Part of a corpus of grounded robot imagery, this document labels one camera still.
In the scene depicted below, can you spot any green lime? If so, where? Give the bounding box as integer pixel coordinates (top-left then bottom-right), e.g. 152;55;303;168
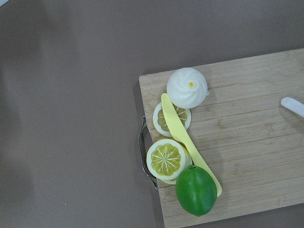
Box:
176;164;217;217

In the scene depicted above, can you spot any lemon slice near bun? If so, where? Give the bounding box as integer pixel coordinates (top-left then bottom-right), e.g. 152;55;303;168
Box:
152;102;191;137

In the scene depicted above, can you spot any lemon slice near lime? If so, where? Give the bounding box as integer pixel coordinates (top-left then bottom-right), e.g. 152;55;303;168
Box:
146;139;192;185

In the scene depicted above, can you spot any yellow plastic knife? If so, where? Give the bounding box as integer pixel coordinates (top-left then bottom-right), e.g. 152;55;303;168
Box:
161;93;222;197

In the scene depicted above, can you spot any white ceramic spoon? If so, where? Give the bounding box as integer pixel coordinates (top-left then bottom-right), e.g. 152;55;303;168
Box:
280;97;304;117

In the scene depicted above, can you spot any bamboo cutting board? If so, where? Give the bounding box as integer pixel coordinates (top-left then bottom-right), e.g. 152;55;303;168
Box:
138;48;304;228

